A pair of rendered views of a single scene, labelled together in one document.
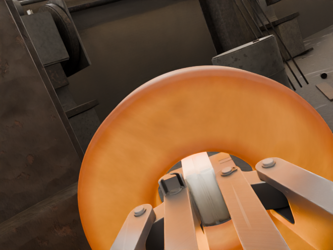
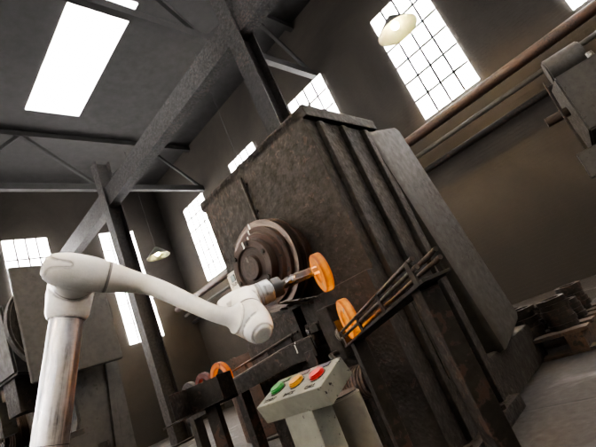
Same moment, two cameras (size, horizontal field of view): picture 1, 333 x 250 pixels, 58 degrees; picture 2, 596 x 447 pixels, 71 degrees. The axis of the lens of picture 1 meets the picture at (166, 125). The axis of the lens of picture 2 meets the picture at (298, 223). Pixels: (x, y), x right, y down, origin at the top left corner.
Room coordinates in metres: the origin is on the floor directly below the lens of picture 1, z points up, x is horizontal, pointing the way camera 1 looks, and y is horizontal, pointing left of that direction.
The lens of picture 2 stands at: (-0.42, -1.52, 0.67)
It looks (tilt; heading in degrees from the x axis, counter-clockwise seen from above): 16 degrees up; 69
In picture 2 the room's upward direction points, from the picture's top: 23 degrees counter-clockwise
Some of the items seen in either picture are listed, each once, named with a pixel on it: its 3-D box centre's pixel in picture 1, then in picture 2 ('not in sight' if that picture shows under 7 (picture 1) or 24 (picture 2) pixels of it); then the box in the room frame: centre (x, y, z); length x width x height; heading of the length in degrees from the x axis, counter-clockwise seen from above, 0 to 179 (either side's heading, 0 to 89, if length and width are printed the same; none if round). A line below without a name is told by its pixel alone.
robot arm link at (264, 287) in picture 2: not in sight; (265, 292); (-0.06, 0.01, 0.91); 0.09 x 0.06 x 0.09; 85
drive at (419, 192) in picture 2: not in sight; (403, 270); (1.18, 1.08, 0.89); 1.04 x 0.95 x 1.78; 30
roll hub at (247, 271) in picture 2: not in sight; (254, 267); (0.04, 0.45, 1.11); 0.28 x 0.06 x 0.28; 120
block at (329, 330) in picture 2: not in sight; (337, 331); (0.26, 0.31, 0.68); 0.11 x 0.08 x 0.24; 30
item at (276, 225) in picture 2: not in sight; (269, 264); (0.13, 0.50, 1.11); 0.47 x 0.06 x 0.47; 120
